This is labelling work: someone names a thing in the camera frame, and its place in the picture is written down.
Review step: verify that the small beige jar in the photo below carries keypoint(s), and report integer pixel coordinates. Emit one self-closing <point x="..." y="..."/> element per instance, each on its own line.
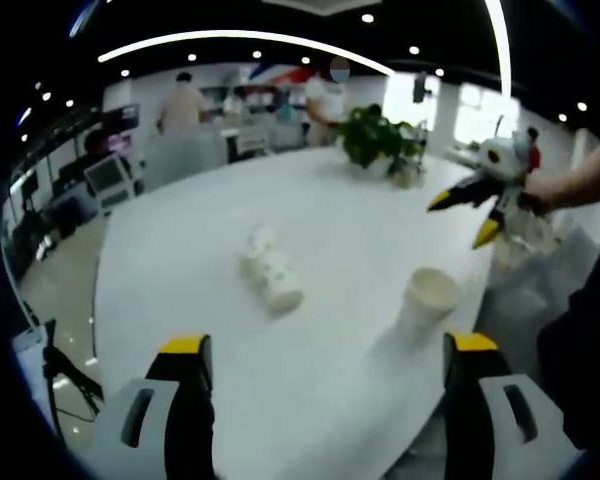
<point x="407" y="176"/>

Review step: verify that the white table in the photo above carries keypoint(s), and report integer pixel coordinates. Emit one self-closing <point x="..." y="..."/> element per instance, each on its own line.
<point x="330" y="400"/>

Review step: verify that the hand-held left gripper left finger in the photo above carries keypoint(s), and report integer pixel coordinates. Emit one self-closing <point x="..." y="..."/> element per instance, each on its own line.
<point x="187" y="425"/>

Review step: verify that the white wall shelving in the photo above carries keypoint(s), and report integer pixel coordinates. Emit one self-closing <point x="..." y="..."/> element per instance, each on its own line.
<point x="260" y="105"/>

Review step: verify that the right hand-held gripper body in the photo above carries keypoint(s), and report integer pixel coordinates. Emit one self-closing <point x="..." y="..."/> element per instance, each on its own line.
<point x="505" y="160"/>

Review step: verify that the green potted plant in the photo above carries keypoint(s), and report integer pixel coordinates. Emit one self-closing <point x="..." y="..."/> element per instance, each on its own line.
<point x="370" y="135"/>

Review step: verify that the white office chair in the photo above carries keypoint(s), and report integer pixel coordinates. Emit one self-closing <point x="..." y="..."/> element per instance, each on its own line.
<point x="107" y="175"/>

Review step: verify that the black hanging monitor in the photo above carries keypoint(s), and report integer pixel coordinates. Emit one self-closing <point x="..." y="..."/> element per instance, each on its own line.
<point x="419" y="87"/>

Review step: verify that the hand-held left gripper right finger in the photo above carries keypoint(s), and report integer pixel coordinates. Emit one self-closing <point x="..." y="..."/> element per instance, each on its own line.
<point x="467" y="425"/>

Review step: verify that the bright window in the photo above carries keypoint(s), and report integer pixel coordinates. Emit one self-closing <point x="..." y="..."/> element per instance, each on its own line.
<point x="480" y="115"/>

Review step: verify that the printed white paper cup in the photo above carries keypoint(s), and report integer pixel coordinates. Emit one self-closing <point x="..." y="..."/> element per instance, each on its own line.
<point x="275" y="285"/>

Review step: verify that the curved ceiling light strip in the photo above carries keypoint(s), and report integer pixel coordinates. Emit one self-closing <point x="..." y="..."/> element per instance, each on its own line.
<point x="240" y="34"/>
<point x="502" y="50"/>

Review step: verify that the person's right hand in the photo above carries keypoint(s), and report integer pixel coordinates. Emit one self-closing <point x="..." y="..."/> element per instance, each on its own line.
<point x="540" y="197"/>

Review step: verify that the grey desk partition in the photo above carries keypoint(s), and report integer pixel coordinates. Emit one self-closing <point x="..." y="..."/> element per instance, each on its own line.
<point x="185" y="155"/>

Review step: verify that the ceiling air conditioner vent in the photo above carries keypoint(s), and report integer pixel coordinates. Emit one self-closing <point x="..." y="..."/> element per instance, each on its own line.
<point x="325" y="4"/>

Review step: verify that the wall screen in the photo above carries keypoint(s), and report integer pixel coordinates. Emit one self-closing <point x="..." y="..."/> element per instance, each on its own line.
<point x="122" y="117"/>

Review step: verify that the red blue wall banner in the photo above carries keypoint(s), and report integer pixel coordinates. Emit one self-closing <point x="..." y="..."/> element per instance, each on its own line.
<point x="282" y="75"/>

